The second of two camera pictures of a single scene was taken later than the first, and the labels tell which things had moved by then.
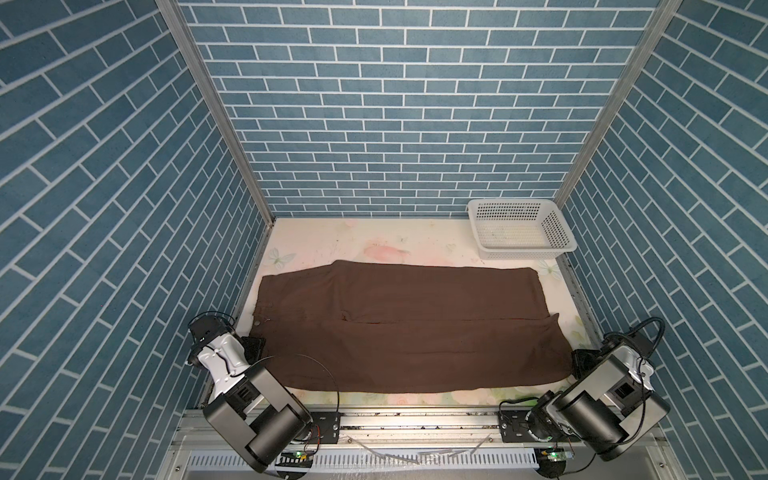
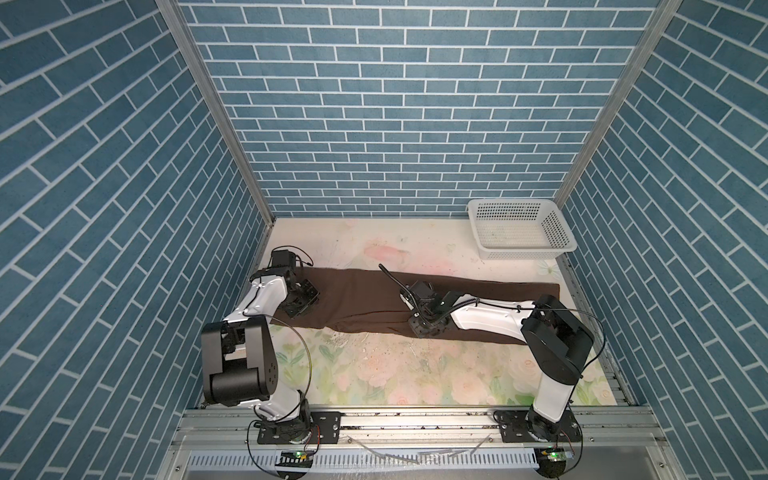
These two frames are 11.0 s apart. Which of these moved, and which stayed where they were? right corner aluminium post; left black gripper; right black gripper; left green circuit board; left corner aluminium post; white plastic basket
Moved: left black gripper; right black gripper
Stayed: left corner aluminium post; right corner aluminium post; white plastic basket; left green circuit board
